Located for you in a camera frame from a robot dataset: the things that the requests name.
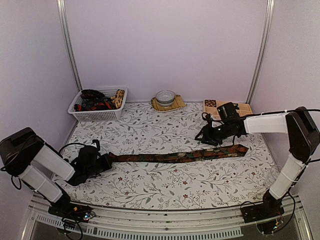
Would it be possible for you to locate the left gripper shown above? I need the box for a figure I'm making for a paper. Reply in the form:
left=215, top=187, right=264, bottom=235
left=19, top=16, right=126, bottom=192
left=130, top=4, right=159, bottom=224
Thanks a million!
left=85, top=153, right=114, bottom=179

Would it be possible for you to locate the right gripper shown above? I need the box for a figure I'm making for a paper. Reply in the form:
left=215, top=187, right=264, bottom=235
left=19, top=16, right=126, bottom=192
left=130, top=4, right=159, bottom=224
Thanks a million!
left=195, top=121, right=232, bottom=146

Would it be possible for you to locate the brown green patterned tie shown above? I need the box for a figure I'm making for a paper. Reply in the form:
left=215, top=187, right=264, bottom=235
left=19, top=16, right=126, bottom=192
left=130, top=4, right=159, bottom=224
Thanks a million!
left=106, top=144, right=248, bottom=164

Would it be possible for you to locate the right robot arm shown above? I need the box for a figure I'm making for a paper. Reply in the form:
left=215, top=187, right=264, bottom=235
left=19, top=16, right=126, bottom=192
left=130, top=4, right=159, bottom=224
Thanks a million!
left=195, top=102, right=320, bottom=223

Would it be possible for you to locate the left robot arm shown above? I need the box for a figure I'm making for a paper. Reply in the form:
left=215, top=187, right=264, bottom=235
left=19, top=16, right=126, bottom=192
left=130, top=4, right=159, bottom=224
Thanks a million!
left=0, top=127, right=112, bottom=218

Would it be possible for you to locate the rolled dark patterned tie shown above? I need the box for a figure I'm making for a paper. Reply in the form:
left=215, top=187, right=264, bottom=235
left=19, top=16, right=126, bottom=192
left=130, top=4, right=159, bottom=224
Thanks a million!
left=204, top=99, right=217, bottom=108

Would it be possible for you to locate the yellow woven mat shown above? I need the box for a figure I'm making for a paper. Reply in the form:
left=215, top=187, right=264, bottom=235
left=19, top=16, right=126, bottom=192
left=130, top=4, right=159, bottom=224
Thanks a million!
left=151, top=95, right=187, bottom=113

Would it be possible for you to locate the wooden compartment box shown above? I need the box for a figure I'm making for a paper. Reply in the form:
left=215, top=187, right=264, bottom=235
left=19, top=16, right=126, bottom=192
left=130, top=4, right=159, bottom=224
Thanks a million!
left=203, top=100, right=253, bottom=120

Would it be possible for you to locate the white plastic basket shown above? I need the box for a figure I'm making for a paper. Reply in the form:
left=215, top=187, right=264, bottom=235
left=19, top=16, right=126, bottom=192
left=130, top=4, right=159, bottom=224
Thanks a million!
left=68, top=86, right=128, bottom=122

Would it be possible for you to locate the floral tablecloth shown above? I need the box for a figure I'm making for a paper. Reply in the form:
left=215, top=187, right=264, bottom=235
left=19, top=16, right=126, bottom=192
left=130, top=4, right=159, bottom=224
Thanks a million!
left=52, top=103, right=276, bottom=210

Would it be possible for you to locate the dark red patterned tie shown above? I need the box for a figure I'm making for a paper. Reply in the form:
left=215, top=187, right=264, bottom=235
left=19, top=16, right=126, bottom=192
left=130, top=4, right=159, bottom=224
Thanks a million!
left=73, top=89, right=116, bottom=112

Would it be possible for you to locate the yellow spotted tie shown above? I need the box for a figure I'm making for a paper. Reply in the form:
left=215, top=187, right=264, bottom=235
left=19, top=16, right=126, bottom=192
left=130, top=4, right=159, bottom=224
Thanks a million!
left=111, top=89, right=125, bottom=109

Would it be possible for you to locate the clear drinking glass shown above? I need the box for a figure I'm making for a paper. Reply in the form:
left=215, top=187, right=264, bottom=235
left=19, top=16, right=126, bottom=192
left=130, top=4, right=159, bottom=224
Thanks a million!
left=264, top=164, right=283, bottom=189

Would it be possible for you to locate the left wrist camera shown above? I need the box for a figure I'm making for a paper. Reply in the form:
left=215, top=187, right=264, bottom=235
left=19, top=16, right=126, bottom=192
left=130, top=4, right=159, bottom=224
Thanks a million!
left=91, top=139, right=101, bottom=152

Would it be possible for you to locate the front metal rail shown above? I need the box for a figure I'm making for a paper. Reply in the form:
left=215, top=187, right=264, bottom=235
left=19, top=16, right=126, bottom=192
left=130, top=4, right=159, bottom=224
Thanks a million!
left=22, top=195, right=315, bottom=240

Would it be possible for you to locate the right metal frame post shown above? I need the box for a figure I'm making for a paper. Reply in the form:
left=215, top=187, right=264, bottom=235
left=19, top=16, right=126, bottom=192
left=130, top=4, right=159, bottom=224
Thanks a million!
left=246, top=0, right=275, bottom=104

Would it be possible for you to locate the metal frame post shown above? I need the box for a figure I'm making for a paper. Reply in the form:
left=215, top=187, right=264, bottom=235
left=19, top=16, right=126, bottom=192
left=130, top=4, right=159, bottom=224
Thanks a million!
left=56, top=0, right=83, bottom=91
left=246, top=0, right=275, bottom=104

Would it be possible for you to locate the left metal frame post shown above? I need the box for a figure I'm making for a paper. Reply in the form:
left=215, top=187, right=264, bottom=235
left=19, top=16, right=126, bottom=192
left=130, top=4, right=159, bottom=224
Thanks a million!
left=56, top=0, right=83, bottom=91

